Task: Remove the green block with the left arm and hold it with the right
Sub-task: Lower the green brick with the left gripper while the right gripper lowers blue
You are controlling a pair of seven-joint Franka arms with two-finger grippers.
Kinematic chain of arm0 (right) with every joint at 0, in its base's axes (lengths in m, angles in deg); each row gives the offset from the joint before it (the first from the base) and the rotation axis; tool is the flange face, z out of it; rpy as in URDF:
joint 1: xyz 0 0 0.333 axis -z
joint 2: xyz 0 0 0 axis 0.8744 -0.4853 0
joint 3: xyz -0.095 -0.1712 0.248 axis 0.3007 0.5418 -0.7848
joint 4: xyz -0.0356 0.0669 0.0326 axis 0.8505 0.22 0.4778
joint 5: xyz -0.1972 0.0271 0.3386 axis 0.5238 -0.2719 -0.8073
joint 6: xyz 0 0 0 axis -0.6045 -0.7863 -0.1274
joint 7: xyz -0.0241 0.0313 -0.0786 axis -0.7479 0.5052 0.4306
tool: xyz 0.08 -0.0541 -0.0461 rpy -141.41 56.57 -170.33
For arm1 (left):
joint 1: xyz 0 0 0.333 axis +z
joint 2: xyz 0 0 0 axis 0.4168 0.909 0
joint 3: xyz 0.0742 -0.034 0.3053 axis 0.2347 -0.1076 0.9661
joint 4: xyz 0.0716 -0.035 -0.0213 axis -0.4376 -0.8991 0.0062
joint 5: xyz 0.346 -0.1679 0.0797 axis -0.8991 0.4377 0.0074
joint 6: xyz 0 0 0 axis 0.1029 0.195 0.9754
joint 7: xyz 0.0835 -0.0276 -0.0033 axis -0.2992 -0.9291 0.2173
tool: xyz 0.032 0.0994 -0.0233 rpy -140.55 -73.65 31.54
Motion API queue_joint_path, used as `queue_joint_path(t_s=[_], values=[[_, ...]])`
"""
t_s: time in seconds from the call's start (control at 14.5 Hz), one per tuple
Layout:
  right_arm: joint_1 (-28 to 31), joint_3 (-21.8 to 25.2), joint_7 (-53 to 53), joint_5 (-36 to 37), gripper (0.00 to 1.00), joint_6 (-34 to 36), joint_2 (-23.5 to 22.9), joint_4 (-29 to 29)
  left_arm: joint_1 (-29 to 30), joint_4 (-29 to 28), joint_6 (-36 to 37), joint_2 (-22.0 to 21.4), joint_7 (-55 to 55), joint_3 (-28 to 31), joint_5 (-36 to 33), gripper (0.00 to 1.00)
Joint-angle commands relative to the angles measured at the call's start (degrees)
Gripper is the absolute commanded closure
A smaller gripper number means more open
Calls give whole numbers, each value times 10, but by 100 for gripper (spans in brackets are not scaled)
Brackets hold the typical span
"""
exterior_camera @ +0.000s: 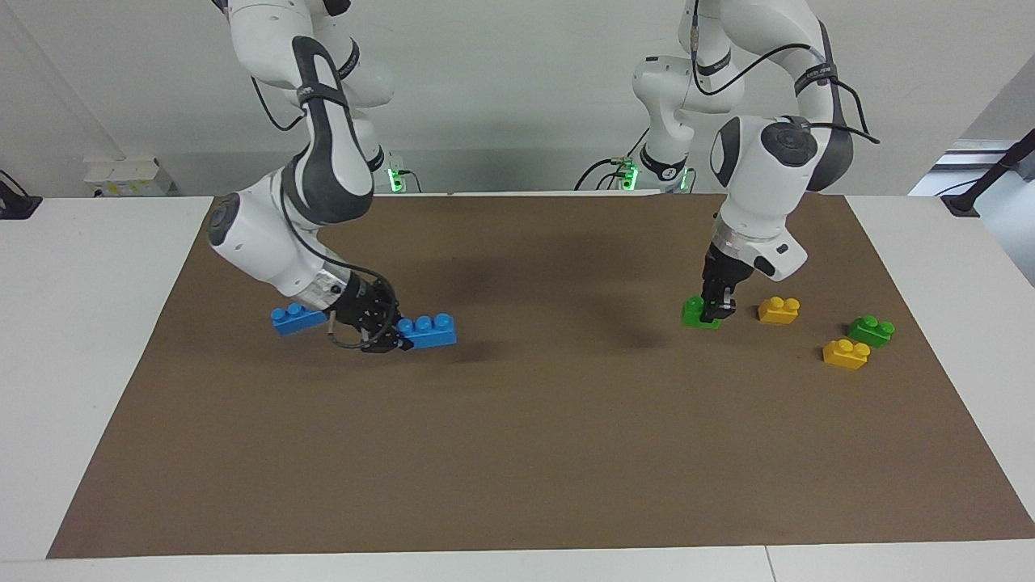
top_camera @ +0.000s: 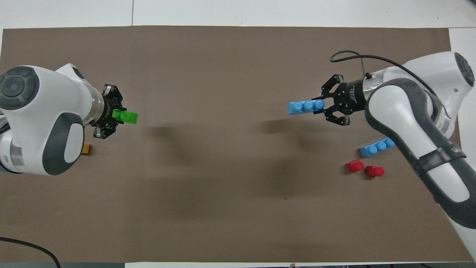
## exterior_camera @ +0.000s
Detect green two-stud block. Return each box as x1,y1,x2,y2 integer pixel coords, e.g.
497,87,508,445
682,296,724,331
847,315,897,349

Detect blue three-stud block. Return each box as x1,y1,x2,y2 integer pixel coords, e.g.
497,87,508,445
271,302,332,336
395,313,458,351

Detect yellow two-stud block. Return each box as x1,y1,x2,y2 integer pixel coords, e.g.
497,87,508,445
758,297,802,326
822,339,872,371

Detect brown table mat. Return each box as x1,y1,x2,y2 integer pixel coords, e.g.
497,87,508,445
47,192,1035,560

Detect white box with yellow labels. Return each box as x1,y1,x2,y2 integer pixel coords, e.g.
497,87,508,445
83,157,174,198

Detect black stand pole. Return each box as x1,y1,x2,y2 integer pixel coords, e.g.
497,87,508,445
940,128,1035,217

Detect black base power cables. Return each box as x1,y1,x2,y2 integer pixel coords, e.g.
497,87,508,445
574,128,652,192

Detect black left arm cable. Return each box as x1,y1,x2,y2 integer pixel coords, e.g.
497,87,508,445
690,0,882,146

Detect black clamp with cable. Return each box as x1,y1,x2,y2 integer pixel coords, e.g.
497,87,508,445
0,170,44,221

